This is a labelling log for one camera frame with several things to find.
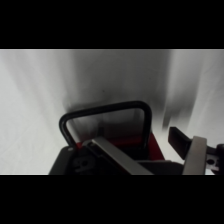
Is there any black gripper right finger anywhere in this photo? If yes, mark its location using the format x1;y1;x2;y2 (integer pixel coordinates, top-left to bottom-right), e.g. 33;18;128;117
167;126;208;176

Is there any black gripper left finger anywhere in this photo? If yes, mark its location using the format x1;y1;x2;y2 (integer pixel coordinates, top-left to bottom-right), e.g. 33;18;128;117
49;135;155;176

